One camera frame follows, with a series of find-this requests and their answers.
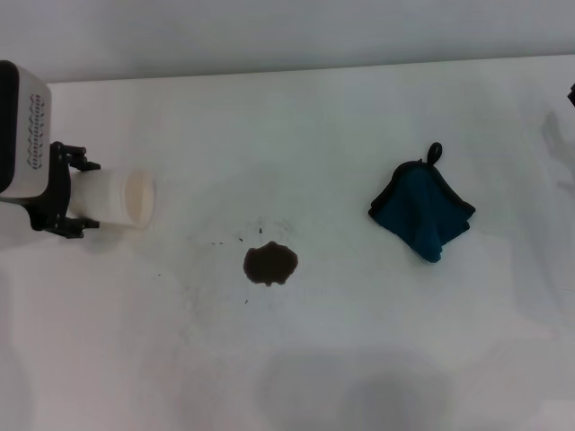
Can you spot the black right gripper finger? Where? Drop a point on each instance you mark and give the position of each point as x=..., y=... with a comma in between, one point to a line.
x=572, y=95

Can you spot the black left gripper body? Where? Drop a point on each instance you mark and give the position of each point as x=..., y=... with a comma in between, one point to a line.
x=53, y=197

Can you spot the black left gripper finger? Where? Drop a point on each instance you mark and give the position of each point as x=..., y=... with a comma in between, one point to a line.
x=83, y=161
x=78, y=226

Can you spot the white paper cup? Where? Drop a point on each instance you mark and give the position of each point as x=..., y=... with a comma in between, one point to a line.
x=112, y=197

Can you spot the blue rag with black trim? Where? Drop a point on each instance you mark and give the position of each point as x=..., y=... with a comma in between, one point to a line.
x=418, y=211

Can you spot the black water stain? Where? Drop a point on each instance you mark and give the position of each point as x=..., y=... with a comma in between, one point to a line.
x=269, y=264

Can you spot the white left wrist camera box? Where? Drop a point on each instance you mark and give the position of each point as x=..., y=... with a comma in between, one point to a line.
x=24, y=139

